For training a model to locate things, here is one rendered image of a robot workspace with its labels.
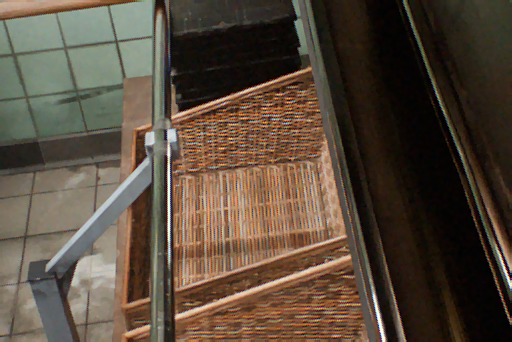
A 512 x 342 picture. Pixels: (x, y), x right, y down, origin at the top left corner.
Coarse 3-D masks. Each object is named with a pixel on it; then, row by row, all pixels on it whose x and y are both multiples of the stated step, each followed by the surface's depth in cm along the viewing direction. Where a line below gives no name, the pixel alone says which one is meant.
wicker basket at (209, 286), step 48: (240, 96) 235; (144, 144) 242; (192, 144) 242; (240, 144) 243; (288, 144) 243; (144, 192) 239; (192, 192) 243; (240, 192) 241; (288, 192) 239; (336, 192) 226; (144, 240) 230; (192, 240) 231; (336, 240) 189; (144, 288) 221; (192, 288) 194; (240, 288) 195
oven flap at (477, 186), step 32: (416, 0) 122; (448, 0) 115; (480, 0) 106; (416, 32) 117; (448, 32) 113; (480, 32) 105; (448, 64) 112; (480, 64) 104; (448, 96) 107; (480, 96) 103; (448, 128) 104; (480, 128) 101; (480, 160) 100; (480, 192) 95; (480, 224) 93
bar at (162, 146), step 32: (160, 0) 190; (160, 32) 182; (160, 64) 174; (160, 96) 167; (160, 128) 161; (160, 160) 154; (128, 192) 164; (160, 192) 149; (96, 224) 167; (160, 224) 144; (64, 256) 171; (160, 256) 139; (32, 288) 173; (64, 288) 176; (160, 288) 134; (64, 320) 177; (160, 320) 130
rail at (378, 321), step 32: (320, 0) 132; (320, 32) 126; (320, 64) 121; (352, 128) 112; (352, 160) 107; (352, 192) 103; (352, 224) 101; (384, 256) 96; (384, 288) 93; (384, 320) 90
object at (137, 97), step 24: (144, 96) 277; (144, 120) 268; (312, 144) 253; (120, 168) 254; (192, 168) 251; (216, 168) 250; (120, 216) 241; (264, 216) 235; (120, 240) 234; (240, 240) 230; (288, 240) 228; (120, 264) 228; (120, 288) 223; (120, 312) 217; (120, 336) 212
